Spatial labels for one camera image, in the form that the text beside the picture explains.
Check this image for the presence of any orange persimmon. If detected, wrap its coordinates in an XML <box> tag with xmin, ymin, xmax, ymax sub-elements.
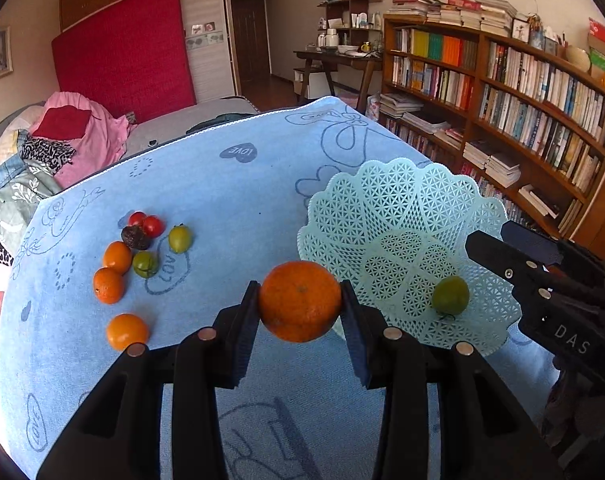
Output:
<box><xmin>106</xmin><ymin>313</ymin><xmax>150</xmax><ymax>352</ymax></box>

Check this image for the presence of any orange with stem mark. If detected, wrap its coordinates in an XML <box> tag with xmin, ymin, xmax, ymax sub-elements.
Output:
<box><xmin>93</xmin><ymin>268</ymin><xmax>124</xmax><ymax>304</ymax></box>

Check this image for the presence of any yellow green tomato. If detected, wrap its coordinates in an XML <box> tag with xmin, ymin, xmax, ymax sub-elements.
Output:
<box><xmin>168</xmin><ymin>224</ymin><xmax>193</xmax><ymax>254</ymax></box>

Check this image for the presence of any wooden bookshelf with books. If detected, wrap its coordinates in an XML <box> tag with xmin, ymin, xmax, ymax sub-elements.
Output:
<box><xmin>383</xmin><ymin>0</ymin><xmax>605</xmax><ymax>252</ymax></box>

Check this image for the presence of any light green lattice basket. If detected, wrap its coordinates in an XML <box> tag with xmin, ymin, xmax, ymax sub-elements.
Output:
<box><xmin>297</xmin><ymin>158</ymin><xmax>521</xmax><ymax>356</ymax></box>

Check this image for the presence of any small orange middle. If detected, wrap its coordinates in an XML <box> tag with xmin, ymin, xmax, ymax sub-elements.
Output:
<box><xmin>103</xmin><ymin>240</ymin><xmax>133</xmax><ymax>275</ymax></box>

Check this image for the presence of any blue patterned towel cloth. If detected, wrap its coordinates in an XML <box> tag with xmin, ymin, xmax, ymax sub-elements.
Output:
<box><xmin>0</xmin><ymin>98</ymin><xmax>558</xmax><ymax>479</ymax></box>

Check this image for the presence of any dark avocado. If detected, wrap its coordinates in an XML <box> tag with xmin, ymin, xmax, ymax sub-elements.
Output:
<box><xmin>121</xmin><ymin>226</ymin><xmax>152</xmax><ymax>250</ymax></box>

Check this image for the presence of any red cherry tomato right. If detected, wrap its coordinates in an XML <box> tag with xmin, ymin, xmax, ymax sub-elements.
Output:
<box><xmin>142</xmin><ymin>214</ymin><xmax>166</xmax><ymax>238</ymax></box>

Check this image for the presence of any red cherry tomato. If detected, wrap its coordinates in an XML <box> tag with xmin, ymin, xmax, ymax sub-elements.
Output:
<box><xmin>128</xmin><ymin>211</ymin><xmax>146</xmax><ymax>226</ymax></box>
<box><xmin>142</xmin><ymin>214</ymin><xmax>166</xmax><ymax>238</ymax></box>

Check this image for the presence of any red cherry tomato left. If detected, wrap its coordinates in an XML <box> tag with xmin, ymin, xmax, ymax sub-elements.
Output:
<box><xmin>128</xmin><ymin>211</ymin><xmax>146</xmax><ymax>226</ymax></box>

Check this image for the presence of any green floral quilt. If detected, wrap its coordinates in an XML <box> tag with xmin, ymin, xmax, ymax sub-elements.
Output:
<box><xmin>0</xmin><ymin>160</ymin><xmax>62</xmax><ymax>254</ymax></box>

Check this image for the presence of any dark wooden desk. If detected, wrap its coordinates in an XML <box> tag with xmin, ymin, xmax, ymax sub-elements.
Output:
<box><xmin>295</xmin><ymin>50</ymin><xmax>383</xmax><ymax>115</ymax></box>

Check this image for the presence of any leopard print cloth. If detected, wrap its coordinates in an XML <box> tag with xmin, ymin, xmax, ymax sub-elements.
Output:
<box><xmin>20</xmin><ymin>136</ymin><xmax>76</xmax><ymax>176</ymax></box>

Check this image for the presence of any small wooden desk shelf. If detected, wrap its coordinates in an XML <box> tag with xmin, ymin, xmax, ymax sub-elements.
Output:
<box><xmin>317</xmin><ymin>0</ymin><xmax>383</xmax><ymax>47</ymax></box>

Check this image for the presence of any red upholstered headboard panel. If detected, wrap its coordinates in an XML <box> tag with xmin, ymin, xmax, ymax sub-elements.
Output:
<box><xmin>52</xmin><ymin>0</ymin><xmax>196</xmax><ymax>122</ymax></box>

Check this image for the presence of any dark wooden door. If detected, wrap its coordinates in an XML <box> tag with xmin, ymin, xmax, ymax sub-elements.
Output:
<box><xmin>231</xmin><ymin>0</ymin><xmax>271</xmax><ymax>91</ymax></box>

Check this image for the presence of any white wardrobe panel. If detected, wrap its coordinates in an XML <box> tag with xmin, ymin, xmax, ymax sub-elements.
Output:
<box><xmin>181</xmin><ymin>0</ymin><xmax>236</xmax><ymax>103</ymax></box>

